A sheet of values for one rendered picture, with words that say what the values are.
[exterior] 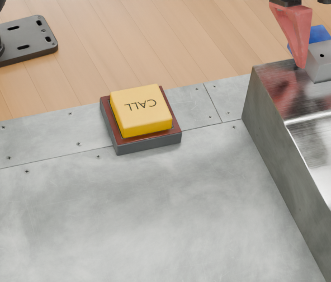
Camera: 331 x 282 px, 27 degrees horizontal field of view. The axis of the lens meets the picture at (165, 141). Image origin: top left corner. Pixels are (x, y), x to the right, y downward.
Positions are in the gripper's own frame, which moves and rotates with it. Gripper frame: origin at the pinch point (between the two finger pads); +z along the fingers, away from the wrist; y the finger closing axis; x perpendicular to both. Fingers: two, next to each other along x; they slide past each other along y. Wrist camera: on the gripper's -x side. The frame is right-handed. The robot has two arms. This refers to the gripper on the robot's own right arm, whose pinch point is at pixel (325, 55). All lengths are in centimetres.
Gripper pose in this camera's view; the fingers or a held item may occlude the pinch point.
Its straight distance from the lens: 82.4
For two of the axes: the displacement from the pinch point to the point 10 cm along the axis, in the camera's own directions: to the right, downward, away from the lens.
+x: -3.0, -3.3, 8.9
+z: 1.0, 9.2, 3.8
